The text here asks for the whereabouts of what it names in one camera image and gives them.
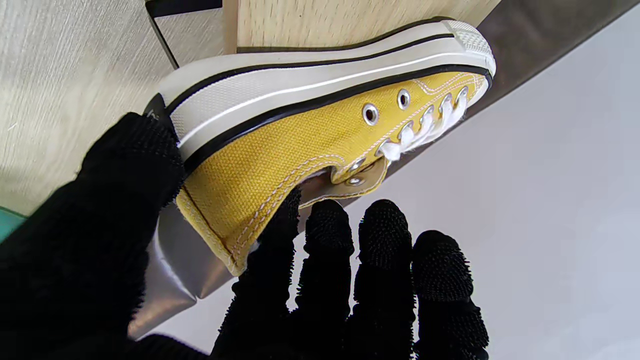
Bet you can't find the dark brown leather sofa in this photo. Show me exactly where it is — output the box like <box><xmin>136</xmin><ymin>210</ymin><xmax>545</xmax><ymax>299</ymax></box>
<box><xmin>127</xmin><ymin>0</ymin><xmax>640</xmax><ymax>341</ymax></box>

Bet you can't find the yellow canvas sneaker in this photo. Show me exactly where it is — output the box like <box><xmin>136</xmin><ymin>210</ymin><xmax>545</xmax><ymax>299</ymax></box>
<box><xmin>144</xmin><ymin>16</ymin><xmax>497</xmax><ymax>277</ymax></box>

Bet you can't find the green plastic basket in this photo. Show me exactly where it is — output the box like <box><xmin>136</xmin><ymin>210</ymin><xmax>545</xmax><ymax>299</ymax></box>
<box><xmin>0</xmin><ymin>206</ymin><xmax>27</xmax><ymax>243</ymax></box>

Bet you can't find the small wooden black-legged bench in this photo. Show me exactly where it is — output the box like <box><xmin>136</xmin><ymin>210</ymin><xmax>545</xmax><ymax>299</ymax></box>
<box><xmin>145</xmin><ymin>0</ymin><xmax>501</xmax><ymax>71</ymax></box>

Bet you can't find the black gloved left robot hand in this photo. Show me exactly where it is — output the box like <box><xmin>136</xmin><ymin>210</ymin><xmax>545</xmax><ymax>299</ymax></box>
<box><xmin>0</xmin><ymin>112</ymin><xmax>490</xmax><ymax>360</ymax></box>

